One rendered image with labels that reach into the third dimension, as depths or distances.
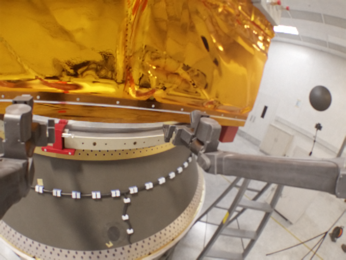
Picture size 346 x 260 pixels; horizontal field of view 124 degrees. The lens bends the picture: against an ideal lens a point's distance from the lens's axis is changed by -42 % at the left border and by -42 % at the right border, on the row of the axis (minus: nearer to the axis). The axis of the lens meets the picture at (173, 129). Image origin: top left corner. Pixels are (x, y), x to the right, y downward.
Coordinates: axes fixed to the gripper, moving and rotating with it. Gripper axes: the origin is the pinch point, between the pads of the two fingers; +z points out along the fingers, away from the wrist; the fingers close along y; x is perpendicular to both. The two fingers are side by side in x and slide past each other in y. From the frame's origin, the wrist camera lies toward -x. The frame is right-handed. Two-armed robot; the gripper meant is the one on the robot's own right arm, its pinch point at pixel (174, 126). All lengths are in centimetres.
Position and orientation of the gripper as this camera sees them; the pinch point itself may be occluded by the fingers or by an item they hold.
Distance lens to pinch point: 63.9
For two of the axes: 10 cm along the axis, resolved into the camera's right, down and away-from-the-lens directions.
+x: -2.6, 9.1, 3.4
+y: -8.2, -0.3, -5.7
